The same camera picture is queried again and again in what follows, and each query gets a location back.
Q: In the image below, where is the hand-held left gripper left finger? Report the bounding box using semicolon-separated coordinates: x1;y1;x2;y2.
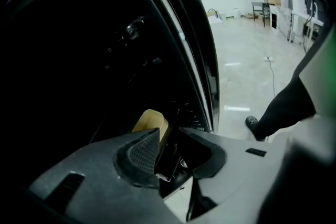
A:
28;127;184;224

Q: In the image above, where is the person's black shoe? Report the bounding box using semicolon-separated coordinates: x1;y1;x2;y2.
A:
245;115;266;142

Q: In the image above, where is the thin white cable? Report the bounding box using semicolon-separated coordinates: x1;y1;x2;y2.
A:
269;60;277;99

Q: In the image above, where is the person's black clothing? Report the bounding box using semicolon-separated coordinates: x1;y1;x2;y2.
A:
253;74;317;141

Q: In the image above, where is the white cabinet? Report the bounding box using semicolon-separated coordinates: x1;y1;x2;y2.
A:
269;4;292;36

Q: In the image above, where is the yellow plastic tray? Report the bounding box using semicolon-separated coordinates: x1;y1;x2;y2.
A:
131;109;182;183

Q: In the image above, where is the black-framed table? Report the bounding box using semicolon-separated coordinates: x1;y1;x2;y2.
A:
251;1;271;27

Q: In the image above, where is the black cabinet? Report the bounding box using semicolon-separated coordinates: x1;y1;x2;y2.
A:
5;0;221;145

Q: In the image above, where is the beige storage box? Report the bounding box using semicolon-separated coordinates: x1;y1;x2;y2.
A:
207;7;224;25

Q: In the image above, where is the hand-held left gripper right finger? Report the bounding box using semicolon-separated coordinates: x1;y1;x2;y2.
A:
180;127;289;224

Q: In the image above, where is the white table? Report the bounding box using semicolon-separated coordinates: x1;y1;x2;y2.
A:
290;11;326;44

